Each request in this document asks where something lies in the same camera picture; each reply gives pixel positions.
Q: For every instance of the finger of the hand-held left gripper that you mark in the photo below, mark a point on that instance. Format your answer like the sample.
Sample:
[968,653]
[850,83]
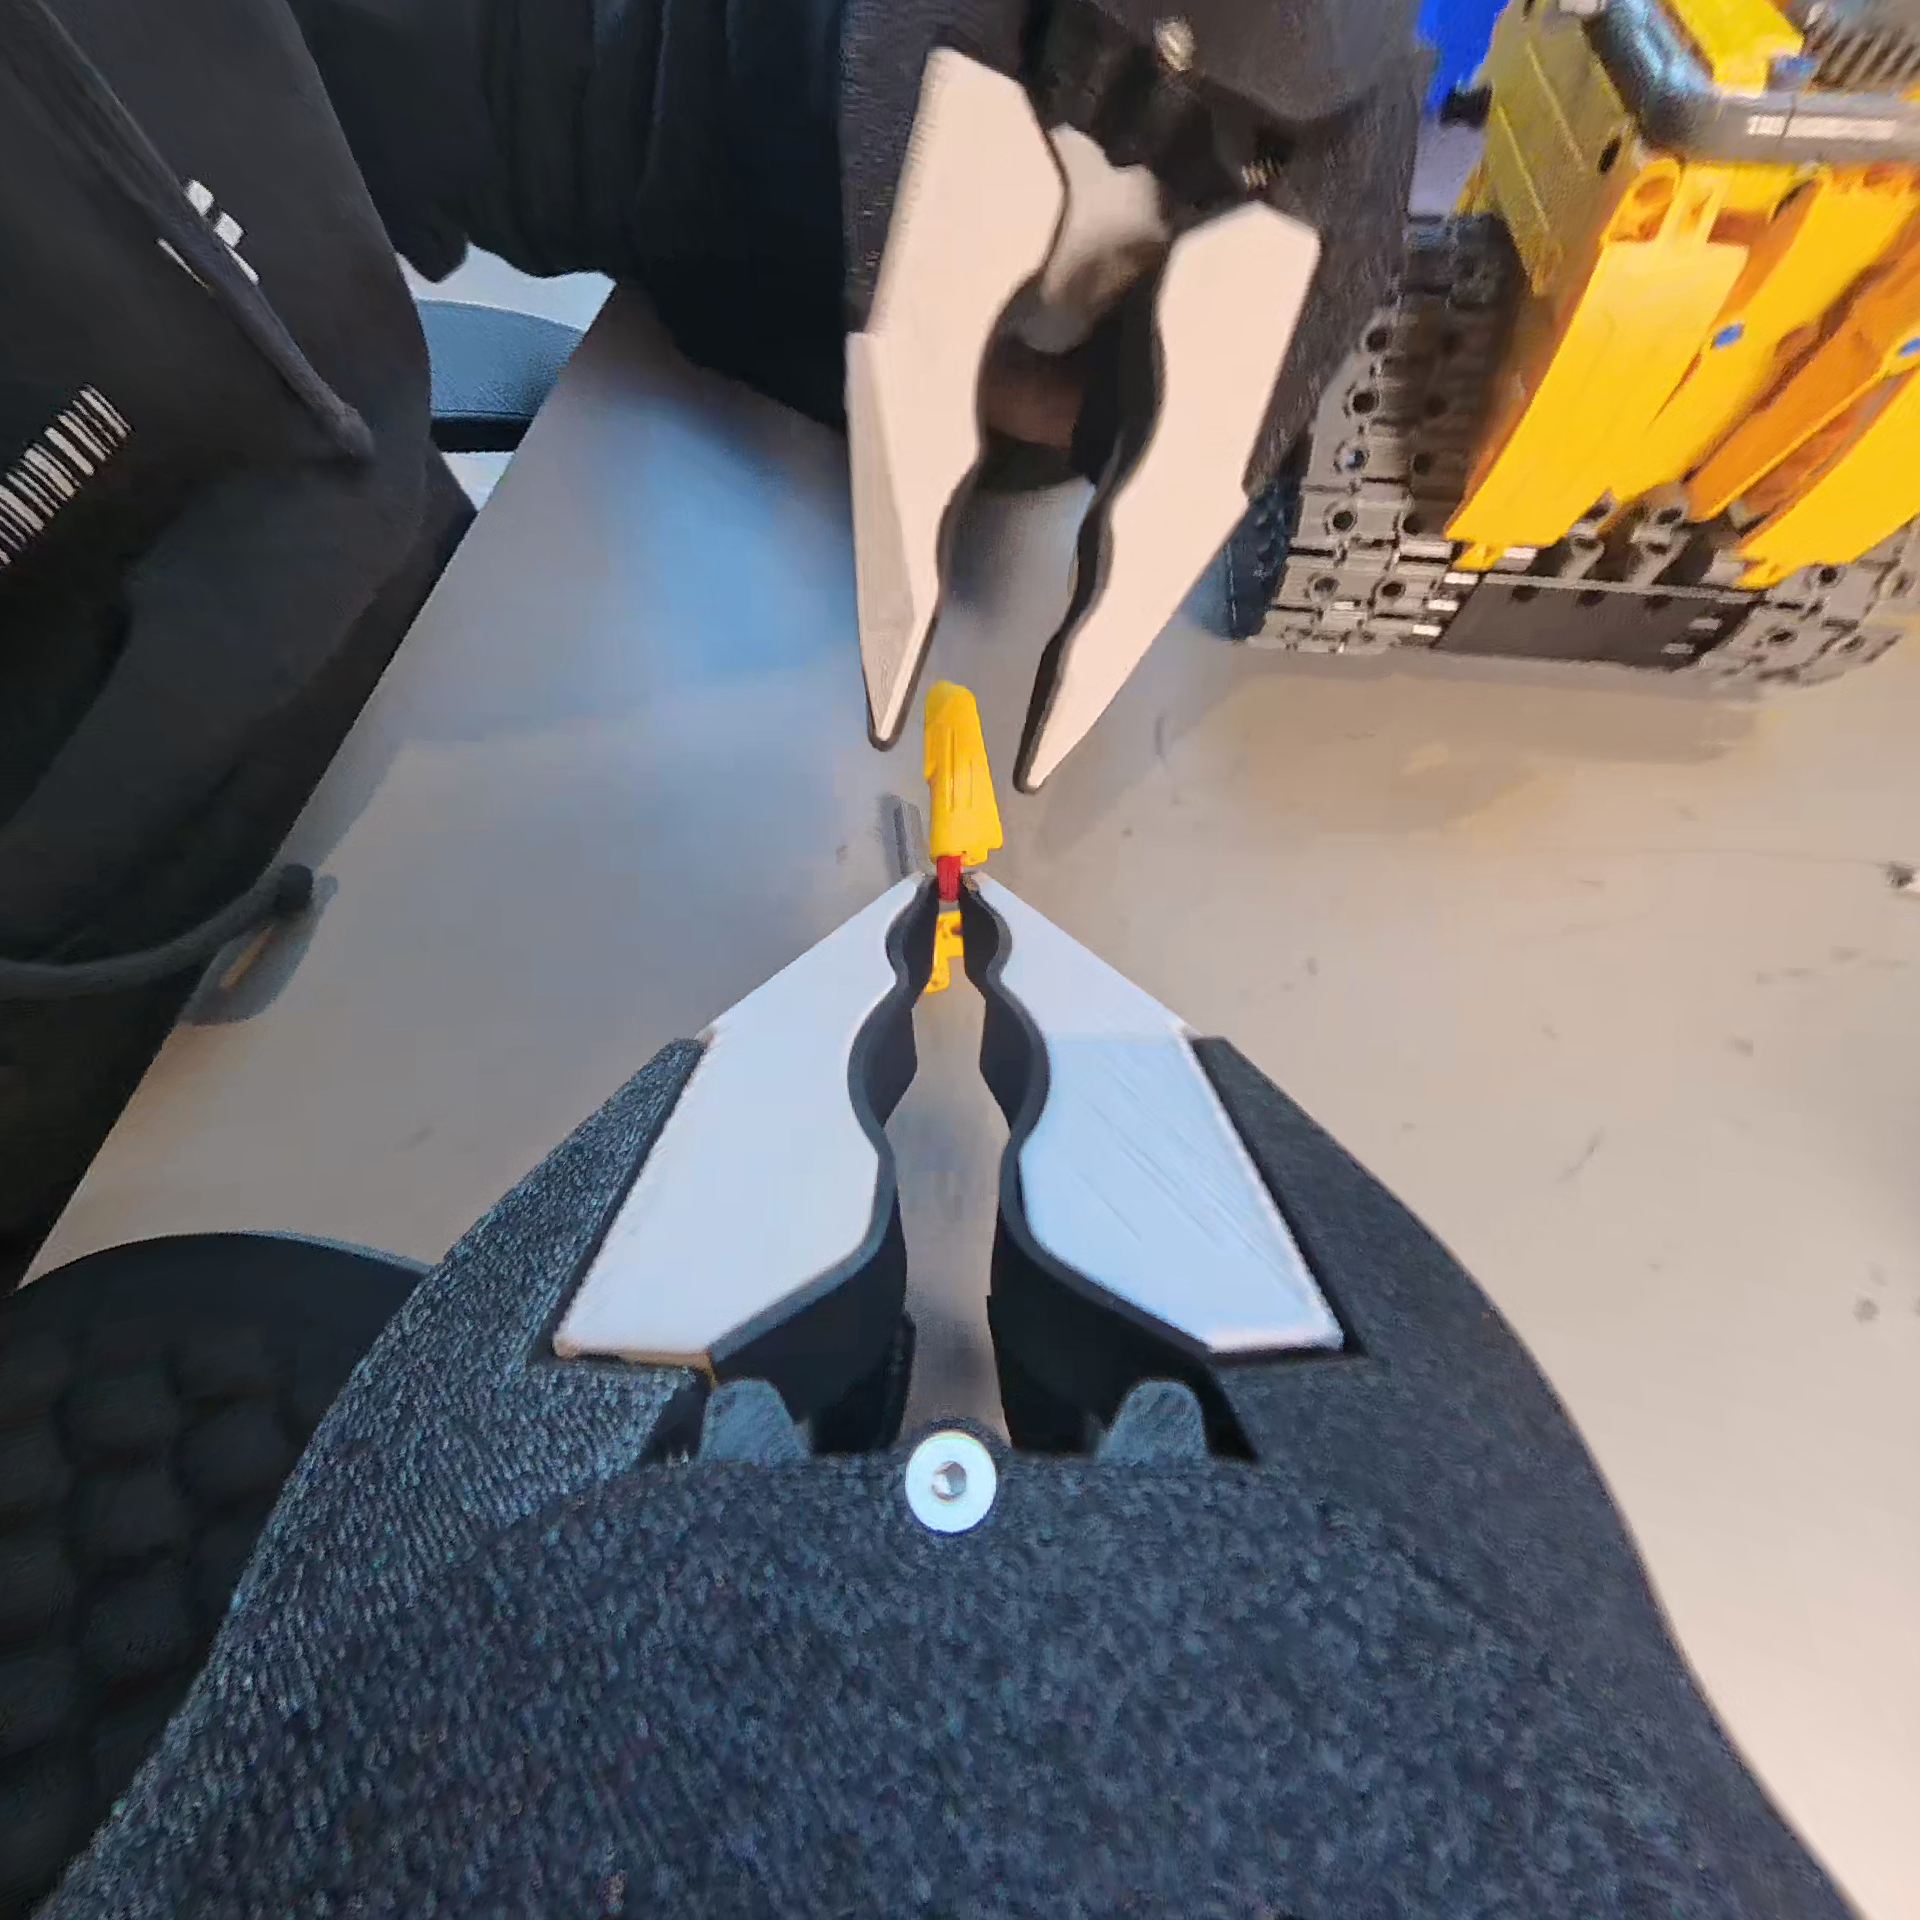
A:
[1218,363]
[948,270]

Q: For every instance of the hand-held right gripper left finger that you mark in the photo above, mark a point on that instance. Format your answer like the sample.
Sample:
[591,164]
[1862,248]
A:
[738,1200]

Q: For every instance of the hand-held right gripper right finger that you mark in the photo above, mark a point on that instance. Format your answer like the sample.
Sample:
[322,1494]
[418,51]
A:
[1172,1188]

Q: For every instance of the yellow tracked brick vehicle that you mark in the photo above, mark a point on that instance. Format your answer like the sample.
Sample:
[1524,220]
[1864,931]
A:
[1682,332]

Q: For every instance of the yellow brick piece grey axle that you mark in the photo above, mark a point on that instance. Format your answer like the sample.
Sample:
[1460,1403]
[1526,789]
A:
[956,766]

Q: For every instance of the grey desk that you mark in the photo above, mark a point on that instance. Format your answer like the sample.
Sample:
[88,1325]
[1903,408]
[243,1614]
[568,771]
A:
[1501,1053]

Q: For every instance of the blue plastic bin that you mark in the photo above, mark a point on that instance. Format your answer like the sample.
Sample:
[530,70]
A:
[1456,47]

